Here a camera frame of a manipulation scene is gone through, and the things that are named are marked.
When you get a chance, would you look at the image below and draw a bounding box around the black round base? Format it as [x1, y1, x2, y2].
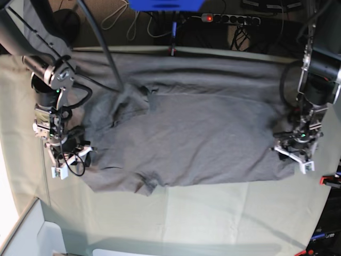
[53, 9, 81, 46]

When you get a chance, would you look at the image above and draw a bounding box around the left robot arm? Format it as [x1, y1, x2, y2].
[273, 1, 340, 163]

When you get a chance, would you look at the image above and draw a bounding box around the red clamp right edge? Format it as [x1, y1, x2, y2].
[320, 172, 341, 189]

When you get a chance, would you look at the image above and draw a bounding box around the white bin lower left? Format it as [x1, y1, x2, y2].
[1, 197, 67, 255]

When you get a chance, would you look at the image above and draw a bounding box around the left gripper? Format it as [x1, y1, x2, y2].
[277, 131, 320, 160]

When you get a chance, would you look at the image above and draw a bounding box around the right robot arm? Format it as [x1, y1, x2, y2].
[1, 1, 95, 170]

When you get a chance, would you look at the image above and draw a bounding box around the red clamp bottom right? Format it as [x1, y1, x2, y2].
[295, 249, 315, 256]

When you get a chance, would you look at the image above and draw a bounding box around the pale green table cloth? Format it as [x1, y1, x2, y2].
[1, 55, 340, 255]

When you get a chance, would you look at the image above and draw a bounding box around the red clamp top centre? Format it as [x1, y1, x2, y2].
[169, 21, 177, 57]

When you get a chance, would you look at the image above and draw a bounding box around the blue box top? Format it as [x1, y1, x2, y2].
[128, 0, 204, 12]

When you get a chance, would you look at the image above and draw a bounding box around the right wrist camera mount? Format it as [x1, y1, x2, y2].
[45, 143, 96, 180]

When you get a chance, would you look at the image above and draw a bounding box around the grey t-shirt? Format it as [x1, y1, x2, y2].
[68, 52, 296, 196]

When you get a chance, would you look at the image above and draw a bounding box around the red clamp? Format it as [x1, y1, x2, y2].
[295, 249, 315, 256]
[169, 21, 177, 57]

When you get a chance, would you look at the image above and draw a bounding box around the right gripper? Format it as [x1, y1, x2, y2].
[47, 134, 90, 151]

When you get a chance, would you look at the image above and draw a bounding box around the black power strip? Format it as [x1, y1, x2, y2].
[200, 13, 261, 26]

